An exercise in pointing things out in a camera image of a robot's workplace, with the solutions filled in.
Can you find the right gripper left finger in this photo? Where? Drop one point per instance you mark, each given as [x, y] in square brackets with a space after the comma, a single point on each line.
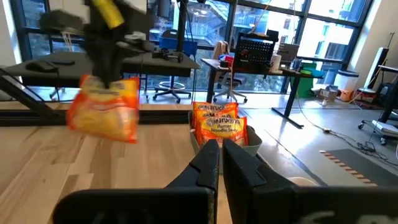
[202, 174]

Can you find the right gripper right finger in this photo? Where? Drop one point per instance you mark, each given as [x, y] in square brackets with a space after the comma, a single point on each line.
[248, 196]

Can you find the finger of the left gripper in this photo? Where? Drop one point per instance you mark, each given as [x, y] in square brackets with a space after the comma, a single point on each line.
[113, 68]
[101, 68]

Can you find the grey desk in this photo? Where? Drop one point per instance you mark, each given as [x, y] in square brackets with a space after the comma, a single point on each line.
[71, 70]
[161, 67]

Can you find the blue storage bin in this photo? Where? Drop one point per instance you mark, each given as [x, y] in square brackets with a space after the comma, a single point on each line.
[166, 43]

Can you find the grey plastic bin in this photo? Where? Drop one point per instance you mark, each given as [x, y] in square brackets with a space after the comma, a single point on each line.
[255, 143]

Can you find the black computer mouse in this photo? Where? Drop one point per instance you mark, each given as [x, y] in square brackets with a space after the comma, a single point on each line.
[42, 66]

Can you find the black vertical pole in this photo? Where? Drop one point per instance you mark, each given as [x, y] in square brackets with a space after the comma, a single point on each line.
[183, 25]

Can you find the black office desk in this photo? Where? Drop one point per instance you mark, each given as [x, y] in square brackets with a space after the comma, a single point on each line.
[211, 84]

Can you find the grey office chair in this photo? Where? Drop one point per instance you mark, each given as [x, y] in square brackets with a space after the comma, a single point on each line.
[230, 81]

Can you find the black hazard-striped floor mat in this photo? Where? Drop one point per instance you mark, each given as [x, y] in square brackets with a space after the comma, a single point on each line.
[367, 168]

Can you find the green waste bin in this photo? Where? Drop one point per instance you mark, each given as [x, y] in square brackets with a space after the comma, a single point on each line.
[306, 87]

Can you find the brown cardboard box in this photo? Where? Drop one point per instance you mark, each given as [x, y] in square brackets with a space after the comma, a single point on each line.
[328, 93]

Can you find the black pegboard rack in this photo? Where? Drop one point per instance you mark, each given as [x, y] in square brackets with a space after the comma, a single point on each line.
[255, 51]

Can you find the white paper roll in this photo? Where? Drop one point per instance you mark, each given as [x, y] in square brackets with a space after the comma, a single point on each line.
[275, 62]

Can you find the white waste bin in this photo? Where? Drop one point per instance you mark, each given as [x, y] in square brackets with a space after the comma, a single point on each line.
[346, 81]

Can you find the low wheeled cart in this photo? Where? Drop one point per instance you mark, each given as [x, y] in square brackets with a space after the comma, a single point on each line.
[385, 127]

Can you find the large glass window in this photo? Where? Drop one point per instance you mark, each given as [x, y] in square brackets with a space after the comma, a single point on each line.
[326, 34]

